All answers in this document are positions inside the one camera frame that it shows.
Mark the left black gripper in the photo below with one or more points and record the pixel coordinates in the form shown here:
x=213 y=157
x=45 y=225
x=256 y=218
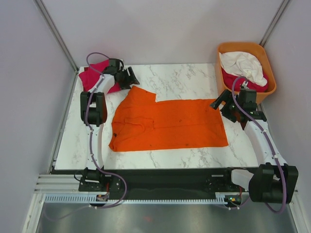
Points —
x=130 y=80

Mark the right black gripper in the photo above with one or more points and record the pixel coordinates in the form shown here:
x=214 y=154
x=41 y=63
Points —
x=227 y=96

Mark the orange t shirt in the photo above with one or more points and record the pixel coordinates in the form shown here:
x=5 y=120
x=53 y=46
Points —
x=141 y=123

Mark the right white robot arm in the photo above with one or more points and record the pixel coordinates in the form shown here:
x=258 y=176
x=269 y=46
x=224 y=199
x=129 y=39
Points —
x=274 y=180

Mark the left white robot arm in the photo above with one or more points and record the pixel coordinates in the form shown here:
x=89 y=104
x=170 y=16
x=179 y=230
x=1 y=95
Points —
x=98 y=80

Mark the crimson t shirt in basket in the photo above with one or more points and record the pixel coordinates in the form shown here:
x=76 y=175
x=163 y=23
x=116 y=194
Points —
x=229 y=79

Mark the folded pink t shirt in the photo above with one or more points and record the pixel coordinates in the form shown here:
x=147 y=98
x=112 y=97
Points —
x=89 y=78

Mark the white t shirt in basket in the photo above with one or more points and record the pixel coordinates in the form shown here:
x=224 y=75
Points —
x=240 y=63

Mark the orange plastic basket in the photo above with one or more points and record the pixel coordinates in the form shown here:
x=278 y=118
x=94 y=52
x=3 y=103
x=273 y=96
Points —
x=254 y=49

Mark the right corner aluminium post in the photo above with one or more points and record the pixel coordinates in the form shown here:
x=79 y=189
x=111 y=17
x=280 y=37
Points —
x=274 y=22

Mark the corner aluminium post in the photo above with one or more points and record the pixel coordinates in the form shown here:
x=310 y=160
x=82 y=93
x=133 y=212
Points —
x=274 y=22
x=55 y=32

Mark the white slotted cable duct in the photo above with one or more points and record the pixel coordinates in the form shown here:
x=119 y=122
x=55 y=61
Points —
x=95 y=199

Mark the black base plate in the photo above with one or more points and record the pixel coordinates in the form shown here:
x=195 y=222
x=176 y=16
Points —
x=161 y=196

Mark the left corner aluminium post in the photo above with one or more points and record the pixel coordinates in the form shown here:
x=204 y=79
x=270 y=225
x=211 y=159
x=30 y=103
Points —
x=55 y=32

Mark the aluminium rail frame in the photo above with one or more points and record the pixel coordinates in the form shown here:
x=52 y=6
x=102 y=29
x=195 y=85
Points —
x=53 y=184

